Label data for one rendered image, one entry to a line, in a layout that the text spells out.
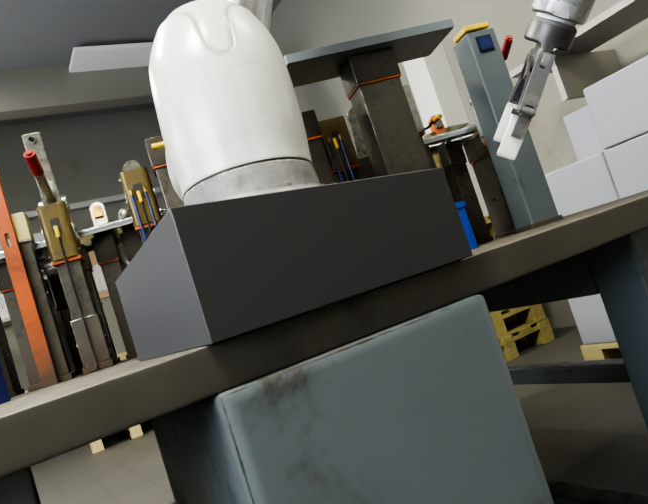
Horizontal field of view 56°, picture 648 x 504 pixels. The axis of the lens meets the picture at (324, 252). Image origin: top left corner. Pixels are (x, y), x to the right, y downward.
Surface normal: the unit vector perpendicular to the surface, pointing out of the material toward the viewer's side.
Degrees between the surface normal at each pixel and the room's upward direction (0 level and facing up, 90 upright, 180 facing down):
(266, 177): 82
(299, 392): 90
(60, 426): 90
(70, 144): 90
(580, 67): 90
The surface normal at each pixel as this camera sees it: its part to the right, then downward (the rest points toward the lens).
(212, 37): 0.04, -0.41
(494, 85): 0.22, -0.13
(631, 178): -0.84, 0.25
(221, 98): -0.01, -0.12
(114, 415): 0.46, -0.20
